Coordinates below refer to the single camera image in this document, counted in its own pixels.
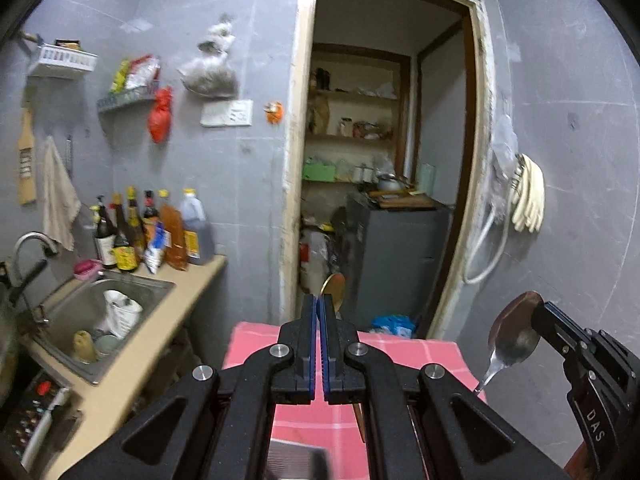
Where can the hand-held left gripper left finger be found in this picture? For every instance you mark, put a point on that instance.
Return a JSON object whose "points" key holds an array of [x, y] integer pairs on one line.
{"points": [[314, 340]]}

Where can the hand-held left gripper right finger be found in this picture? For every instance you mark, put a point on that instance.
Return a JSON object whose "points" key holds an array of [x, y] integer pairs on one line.
{"points": [[327, 340]]}

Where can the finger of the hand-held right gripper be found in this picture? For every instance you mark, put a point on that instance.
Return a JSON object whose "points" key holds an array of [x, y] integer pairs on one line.
{"points": [[560, 327]]}

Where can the metal spoon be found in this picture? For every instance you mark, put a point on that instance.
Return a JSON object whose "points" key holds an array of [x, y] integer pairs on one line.
{"points": [[515, 332]]}

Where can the round wooden board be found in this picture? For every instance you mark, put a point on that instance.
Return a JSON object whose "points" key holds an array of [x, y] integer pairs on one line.
{"points": [[333, 287]]}

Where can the blue plastic bag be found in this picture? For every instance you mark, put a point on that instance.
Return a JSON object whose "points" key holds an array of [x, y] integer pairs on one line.
{"points": [[395, 325]]}

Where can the pink checked tablecloth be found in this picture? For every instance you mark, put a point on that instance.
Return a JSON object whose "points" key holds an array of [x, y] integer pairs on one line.
{"points": [[315, 420]]}

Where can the grey cabinet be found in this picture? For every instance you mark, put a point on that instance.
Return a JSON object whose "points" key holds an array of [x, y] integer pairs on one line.
{"points": [[400, 255]]}

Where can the cream rubber gloves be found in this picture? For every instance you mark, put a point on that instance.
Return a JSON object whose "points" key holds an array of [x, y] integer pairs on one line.
{"points": [[529, 195]]}

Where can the beige kitchen counter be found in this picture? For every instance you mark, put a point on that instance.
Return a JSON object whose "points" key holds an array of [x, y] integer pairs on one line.
{"points": [[165, 340]]}

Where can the large dark jug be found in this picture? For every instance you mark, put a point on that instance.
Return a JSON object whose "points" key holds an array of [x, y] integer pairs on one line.
{"points": [[197, 235]]}

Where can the wooden cutting board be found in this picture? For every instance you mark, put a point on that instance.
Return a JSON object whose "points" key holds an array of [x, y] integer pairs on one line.
{"points": [[405, 201]]}

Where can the metal pot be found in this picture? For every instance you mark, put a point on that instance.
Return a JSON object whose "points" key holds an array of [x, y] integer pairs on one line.
{"points": [[390, 183]]}

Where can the green box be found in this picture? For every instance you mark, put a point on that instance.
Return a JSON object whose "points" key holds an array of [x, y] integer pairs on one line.
{"points": [[319, 170]]}

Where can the orange sauce bottle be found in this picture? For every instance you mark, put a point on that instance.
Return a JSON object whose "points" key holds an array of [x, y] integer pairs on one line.
{"points": [[174, 240]]}

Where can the clear plastic wrap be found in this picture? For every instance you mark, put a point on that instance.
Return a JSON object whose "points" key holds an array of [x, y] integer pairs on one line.
{"points": [[502, 160]]}

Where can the blue white packet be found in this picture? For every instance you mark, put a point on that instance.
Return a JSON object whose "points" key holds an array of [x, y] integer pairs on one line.
{"points": [[156, 252]]}

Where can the pale green container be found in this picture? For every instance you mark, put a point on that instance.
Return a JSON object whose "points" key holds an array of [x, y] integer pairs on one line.
{"points": [[426, 179]]}

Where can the white cup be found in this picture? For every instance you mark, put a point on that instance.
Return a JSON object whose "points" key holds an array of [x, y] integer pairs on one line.
{"points": [[122, 312]]}

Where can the wooden shelf unit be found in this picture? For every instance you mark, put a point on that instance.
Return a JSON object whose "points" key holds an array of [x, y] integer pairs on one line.
{"points": [[360, 137]]}

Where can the pale green bowl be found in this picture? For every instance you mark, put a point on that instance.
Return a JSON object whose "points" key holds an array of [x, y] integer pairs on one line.
{"points": [[107, 346]]}

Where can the dark bottle yellow label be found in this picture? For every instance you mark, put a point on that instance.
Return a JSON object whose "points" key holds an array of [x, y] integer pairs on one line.
{"points": [[125, 255]]}

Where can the dark bottle red cap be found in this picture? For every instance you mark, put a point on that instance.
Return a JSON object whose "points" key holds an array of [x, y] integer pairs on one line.
{"points": [[150, 212]]}

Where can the dark bottle yellow cap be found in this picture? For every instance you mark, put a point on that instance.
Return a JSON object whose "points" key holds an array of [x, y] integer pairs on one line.
{"points": [[134, 215]]}

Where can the dark bottle white label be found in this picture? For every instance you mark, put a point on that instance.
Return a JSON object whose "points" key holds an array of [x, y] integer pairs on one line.
{"points": [[105, 247]]}

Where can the yellow mug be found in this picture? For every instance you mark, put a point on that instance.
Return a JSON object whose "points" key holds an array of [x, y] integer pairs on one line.
{"points": [[84, 347]]}

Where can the pink scrub brush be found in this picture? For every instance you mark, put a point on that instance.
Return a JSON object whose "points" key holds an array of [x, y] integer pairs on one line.
{"points": [[87, 270]]}

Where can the steel sink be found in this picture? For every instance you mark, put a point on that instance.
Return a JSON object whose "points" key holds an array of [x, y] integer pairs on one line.
{"points": [[75, 310]]}

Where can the red plastic bag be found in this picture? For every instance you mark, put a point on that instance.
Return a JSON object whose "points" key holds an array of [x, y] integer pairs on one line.
{"points": [[160, 115]]}

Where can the clear hanging bag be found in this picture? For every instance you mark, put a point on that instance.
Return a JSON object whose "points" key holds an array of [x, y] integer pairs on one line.
{"points": [[210, 72]]}

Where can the beige hanging towel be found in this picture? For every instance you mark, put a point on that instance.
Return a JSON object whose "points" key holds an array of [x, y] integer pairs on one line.
{"points": [[59, 200]]}

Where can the metal faucet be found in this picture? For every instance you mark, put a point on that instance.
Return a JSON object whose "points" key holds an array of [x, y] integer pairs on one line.
{"points": [[27, 245]]}

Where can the red white packet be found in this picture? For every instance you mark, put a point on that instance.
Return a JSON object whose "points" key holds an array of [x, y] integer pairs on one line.
{"points": [[145, 72]]}

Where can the yellow green packet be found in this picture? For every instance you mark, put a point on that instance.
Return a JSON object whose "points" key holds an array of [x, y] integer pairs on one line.
{"points": [[121, 76]]}

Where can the wooden spatula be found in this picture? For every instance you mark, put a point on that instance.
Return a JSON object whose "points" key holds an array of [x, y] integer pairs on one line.
{"points": [[26, 160]]}

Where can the orange wall hook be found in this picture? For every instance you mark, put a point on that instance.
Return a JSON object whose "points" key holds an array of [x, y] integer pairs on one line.
{"points": [[274, 112]]}

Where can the white wall socket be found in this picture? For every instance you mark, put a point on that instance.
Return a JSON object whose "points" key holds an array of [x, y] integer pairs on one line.
{"points": [[227, 113]]}

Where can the grey wall rack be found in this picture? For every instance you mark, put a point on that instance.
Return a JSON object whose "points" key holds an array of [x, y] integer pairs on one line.
{"points": [[127, 102]]}

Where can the white wall basket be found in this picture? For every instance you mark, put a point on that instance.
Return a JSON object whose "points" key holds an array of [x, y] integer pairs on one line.
{"points": [[62, 62]]}

